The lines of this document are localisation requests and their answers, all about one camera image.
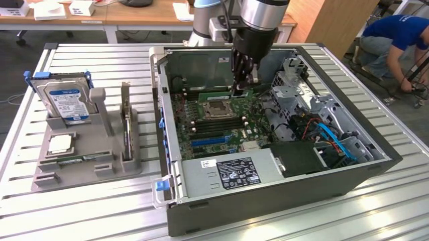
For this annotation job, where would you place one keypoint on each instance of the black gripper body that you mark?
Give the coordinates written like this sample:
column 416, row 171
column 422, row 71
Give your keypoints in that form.
column 255, row 42

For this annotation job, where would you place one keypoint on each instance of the green RAM stick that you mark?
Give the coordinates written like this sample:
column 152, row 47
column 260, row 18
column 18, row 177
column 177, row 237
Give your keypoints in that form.
column 215, row 96
column 84, row 159

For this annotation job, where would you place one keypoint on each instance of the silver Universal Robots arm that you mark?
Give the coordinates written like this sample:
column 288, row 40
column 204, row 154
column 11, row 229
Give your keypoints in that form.
column 265, row 15

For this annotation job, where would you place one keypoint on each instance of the black RAM slot bank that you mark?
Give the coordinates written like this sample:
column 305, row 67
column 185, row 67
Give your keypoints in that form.
column 219, row 124
column 193, row 93

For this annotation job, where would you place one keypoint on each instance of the grey metal disk bay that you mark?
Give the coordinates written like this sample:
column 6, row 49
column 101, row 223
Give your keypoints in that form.
column 292, row 96

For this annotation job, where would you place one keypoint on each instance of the metal CPU socket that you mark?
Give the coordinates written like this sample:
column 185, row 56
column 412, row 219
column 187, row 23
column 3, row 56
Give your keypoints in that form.
column 219, row 109

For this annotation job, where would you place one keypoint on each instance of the green motherboard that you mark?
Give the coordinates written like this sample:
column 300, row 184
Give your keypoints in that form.
column 249, row 118

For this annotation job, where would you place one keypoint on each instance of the wooden cabinet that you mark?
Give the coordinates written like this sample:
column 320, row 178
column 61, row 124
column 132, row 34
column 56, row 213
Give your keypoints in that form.
column 328, row 25

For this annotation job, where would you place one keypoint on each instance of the white paper booklet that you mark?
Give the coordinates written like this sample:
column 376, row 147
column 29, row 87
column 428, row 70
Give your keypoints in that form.
column 183, row 11

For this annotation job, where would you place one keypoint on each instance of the blue expansion slot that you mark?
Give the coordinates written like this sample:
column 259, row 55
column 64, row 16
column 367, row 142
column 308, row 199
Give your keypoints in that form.
column 208, row 142

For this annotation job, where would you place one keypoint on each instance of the small silver heatsink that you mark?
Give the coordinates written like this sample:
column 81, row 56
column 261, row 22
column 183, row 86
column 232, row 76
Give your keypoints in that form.
column 252, row 146

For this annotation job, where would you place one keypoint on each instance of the black fan shroud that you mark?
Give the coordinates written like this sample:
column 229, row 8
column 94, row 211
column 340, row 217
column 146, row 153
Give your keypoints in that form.
column 295, row 158

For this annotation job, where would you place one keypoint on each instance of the black rounded device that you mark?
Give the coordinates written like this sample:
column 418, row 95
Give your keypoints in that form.
column 137, row 3

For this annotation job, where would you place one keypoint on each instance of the graphics card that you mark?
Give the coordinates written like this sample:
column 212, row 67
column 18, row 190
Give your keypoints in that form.
column 126, row 140

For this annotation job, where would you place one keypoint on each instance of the person in jeans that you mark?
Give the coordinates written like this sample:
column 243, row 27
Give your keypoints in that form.
column 399, row 32

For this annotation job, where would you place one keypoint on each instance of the grey power supply unit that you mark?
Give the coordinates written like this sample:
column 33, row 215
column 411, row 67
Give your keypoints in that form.
column 199, row 180

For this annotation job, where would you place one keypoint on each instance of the black wheeled stand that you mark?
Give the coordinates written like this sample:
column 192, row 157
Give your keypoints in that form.
column 416, row 72

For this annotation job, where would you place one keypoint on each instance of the blue case latch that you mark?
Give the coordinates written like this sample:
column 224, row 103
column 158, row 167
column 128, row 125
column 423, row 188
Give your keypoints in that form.
column 161, row 186

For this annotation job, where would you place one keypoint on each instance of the grey parts rack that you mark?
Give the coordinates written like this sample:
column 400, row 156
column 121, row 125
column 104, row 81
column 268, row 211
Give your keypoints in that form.
column 90, row 140

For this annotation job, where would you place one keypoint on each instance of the hard disk with blue carrier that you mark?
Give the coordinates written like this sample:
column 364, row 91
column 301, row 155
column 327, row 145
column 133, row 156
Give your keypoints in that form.
column 68, row 100

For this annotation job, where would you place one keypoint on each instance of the black open PC case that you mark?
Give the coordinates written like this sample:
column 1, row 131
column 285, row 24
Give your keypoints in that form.
column 268, row 206

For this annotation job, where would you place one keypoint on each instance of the white box black print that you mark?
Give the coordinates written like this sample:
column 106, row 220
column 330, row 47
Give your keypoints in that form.
column 15, row 11
column 82, row 8

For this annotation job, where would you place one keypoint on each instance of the silver CPU chip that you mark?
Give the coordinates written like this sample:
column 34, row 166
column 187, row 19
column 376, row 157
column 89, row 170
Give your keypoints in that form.
column 61, row 145

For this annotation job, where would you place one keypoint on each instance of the white flat carton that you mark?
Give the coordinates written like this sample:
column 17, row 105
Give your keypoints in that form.
column 50, row 13

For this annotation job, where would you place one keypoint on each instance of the black chair caster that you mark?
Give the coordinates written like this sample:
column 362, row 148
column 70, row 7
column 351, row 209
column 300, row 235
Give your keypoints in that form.
column 21, row 40

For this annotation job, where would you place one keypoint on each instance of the wooden desk white frame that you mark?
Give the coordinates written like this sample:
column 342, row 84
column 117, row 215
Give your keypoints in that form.
column 152, row 15
column 101, row 12

